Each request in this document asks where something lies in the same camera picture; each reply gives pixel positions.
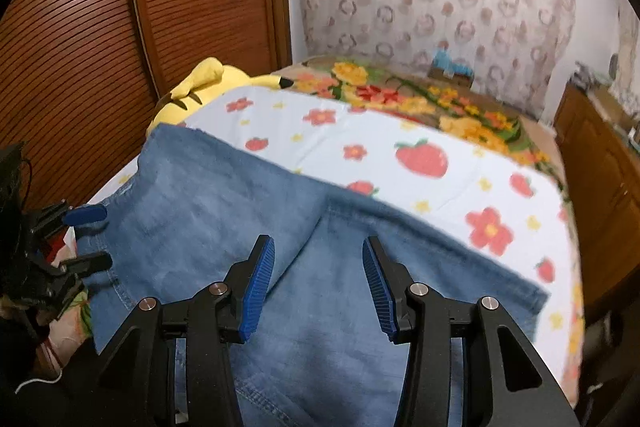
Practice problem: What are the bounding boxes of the yellow plush toy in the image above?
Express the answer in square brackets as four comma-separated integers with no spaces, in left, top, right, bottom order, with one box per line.
[147,57,296,138]

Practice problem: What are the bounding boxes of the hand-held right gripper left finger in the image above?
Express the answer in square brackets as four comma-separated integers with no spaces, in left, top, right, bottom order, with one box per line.
[75,234,276,427]

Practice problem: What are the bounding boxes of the floral bed cover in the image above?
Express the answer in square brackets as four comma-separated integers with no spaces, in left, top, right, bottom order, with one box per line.
[272,54,588,388]

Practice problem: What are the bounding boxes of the person's left forearm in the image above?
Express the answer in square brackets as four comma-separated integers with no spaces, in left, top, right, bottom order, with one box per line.
[0,317,101,427]

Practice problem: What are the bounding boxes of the brown louvered wooden wardrobe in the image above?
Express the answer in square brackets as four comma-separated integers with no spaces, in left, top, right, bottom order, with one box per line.
[0,0,293,212]

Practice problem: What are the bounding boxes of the pile of folded papers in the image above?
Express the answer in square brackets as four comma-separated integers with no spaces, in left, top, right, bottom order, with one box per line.
[570,62,611,90]

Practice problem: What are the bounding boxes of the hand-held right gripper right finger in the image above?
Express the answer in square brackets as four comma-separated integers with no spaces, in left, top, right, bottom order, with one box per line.
[362,236,576,427]

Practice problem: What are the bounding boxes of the white cable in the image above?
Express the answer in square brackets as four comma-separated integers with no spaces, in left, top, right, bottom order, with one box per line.
[15,364,63,395]

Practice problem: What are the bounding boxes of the blue denim pants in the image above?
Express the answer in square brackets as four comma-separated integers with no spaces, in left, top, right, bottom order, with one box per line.
[75,124,551,427]

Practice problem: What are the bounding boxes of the white strawberry print blanket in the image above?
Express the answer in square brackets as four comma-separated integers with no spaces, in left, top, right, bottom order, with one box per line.
[90,84,588,408]

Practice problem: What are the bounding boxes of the long wooden cabinet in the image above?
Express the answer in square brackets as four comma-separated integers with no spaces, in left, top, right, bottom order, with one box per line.
[552,84,640,323]

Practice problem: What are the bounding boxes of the wrapped air conditioner pipe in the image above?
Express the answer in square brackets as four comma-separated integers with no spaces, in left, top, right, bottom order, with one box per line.
[617,0,640,108]

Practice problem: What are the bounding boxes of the small cardboard box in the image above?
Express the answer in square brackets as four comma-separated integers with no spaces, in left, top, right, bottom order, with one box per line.
[429,49,475,88]

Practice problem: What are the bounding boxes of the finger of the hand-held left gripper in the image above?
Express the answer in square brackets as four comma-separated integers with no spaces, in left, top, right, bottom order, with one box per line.
[47,252,113,282]
[30,202,108,239]

